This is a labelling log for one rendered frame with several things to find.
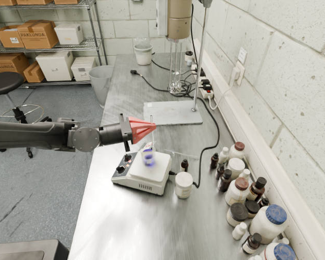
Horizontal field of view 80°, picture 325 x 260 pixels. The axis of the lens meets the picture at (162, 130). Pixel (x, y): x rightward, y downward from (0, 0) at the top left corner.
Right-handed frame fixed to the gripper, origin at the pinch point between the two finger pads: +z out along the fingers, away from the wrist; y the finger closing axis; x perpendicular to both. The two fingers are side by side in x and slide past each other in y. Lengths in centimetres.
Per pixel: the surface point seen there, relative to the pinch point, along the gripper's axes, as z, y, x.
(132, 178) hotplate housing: -8.6, -2.4, 19.5
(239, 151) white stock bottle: 32.1, -3.0, 18.1
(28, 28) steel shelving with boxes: -85, 222, 22
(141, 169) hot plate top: -4.9, -1.1, 17.3
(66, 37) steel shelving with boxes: -50, 226, 35
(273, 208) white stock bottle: 26.0, -26.5, 13.3
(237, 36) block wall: 51, 41, -9
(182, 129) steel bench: 20.0, 23.2, 26.0
